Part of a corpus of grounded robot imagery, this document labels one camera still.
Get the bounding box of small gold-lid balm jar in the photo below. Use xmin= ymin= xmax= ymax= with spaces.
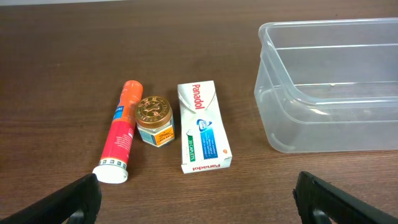
xmin=135 ymin=96 xmax=175 ymax=147

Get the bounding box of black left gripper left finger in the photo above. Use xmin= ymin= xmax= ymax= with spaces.
xmin=1 ymin=174 xmax=102 ymax=224

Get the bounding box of orange tablet tube white cap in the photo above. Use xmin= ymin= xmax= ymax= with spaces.
xmin=93 ymin=80 xmax=143 ymax=184

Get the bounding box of clear plastic container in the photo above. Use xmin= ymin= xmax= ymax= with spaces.
xmin=254 ymin=17 xmax=397 ymax=153

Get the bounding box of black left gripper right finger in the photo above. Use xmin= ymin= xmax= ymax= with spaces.
xmin=293 ymin=171 xmax=397 ymax=224

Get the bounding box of white Panadol box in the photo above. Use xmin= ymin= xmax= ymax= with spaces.
xmin=177 ymin=80 xmax=233 ymax=174

